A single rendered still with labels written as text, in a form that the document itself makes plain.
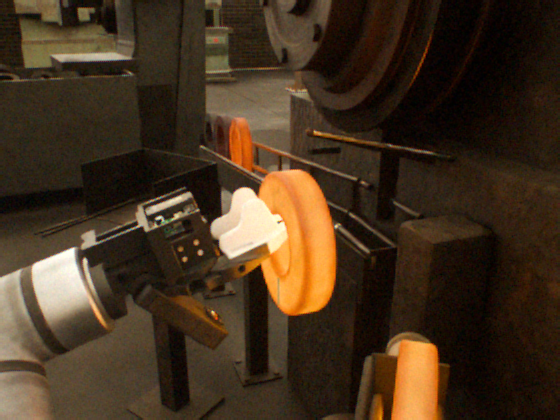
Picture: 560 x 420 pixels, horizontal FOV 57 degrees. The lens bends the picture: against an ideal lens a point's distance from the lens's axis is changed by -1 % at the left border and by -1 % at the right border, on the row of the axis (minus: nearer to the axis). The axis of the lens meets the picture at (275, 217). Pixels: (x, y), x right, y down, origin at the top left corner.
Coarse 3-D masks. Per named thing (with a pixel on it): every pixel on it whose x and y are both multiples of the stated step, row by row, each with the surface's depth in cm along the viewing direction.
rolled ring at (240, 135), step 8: (232, 120) 154; (240, 120) 150; (232, 128) 156; (240, 128) 147; (248, 128) 148; (232, 136) 158; (240, 136) 146; (248, 136) 147; (232, 144) 160; (240, 144) 147; (248, 144) 146; (232, 152) 160; (240, 152) 148; (248, 152) 146; (232, 160) 161; (240, 160) 149; (248, 160) 147; (248, 168) 149
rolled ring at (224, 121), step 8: (216, 120) 173; (224, 120) 165; (216, 128) 175; (224, 128) 164; (216, 136) 176; (224, 136) 165; (216, 144) 178; (224, 144) 177; (216, 152) 179; (224, 152) 177
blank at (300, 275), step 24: (264, 192) 57; (288, 192) 50; (312, 192) 50; (288, 216) 51; (312, 216) 49; (288, 240) 59; (312, 240) 48; (264, 264) 60; (288, 264) 57; (312, 264) 48; (288, 288) 53; (312, 288) 49; (288, 312) 54
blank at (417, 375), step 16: (400, 352) 45; (416, 352) 44; (432, 352) 45; (400, 368) 43; (416, 368) 43; (432, 368) 42; (400, 384) 42; (416, 384) 41; (432, 384) 41; (400, 400) 41; (416, 400) 41; (432, 400) 40; (400, 416) 40; (416, 416) 40; (432, 416) 40
